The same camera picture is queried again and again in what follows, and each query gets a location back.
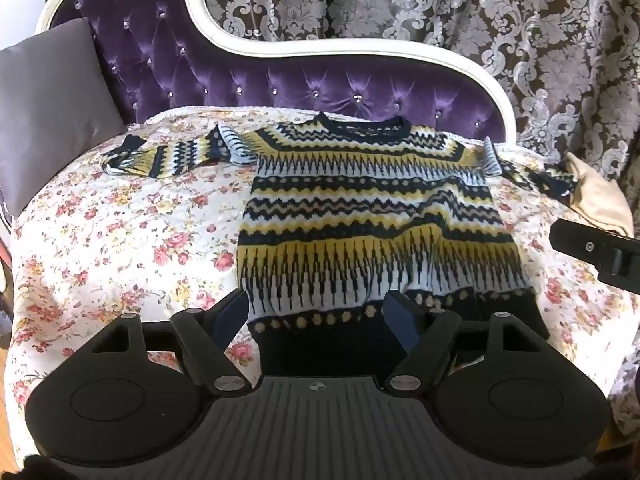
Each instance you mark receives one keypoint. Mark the purple tufted sofa white frame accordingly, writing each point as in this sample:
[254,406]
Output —
[280,85]

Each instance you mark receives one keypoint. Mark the brown silver damask curtain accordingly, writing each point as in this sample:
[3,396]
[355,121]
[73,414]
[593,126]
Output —
[525,35]

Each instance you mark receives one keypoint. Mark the grey pillow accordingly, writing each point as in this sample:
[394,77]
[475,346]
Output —
[50,110]

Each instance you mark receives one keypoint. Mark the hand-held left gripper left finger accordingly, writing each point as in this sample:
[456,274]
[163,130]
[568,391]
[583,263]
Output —
[231,316]

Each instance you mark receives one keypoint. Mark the beige cushion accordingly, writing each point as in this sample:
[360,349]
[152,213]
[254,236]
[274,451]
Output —
[600,195]

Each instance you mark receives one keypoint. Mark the floral quilted blanket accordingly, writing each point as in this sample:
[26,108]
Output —
[130,240]

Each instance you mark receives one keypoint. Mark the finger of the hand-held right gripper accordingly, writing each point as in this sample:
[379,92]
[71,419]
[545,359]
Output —
[595,247]

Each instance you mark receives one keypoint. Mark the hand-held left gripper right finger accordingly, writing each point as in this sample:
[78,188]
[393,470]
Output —
[401,321]

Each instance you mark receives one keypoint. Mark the navy yellow patterned knit sweater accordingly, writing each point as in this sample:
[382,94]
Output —
[370,220]

